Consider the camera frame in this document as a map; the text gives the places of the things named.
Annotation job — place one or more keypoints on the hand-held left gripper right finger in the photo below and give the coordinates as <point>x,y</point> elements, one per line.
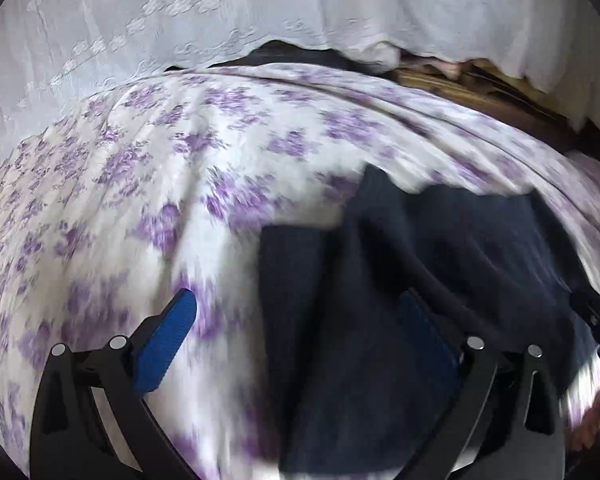
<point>430,340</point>

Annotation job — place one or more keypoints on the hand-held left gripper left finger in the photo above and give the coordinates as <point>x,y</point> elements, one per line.
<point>165,345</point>

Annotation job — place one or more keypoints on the navy knit cardigan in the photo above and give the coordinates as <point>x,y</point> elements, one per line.
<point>380,260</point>

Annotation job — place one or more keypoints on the purple floral bed sheet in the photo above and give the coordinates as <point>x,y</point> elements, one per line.
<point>130,185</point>

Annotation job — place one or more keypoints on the brown woven mat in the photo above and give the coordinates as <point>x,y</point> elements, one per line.
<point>480,95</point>

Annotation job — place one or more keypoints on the pink folded cloth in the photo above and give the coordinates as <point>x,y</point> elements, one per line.
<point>445,66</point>

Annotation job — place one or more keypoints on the dark cloth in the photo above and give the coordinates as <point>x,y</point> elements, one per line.
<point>290,55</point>

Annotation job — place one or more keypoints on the white lace cloth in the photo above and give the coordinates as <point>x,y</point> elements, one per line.
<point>180,10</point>

